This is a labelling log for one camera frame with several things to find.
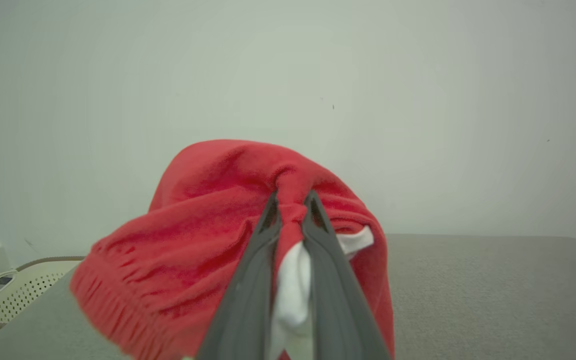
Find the cream perforated laundry basket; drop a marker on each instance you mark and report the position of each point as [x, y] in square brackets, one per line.
[23, 290]

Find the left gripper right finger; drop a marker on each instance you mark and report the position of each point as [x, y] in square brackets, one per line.
[338, 310]

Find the red shorts with white panels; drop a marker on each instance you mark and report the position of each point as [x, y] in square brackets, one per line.
[193, 240]

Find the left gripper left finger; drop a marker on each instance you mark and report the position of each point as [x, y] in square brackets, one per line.
[248, 300]

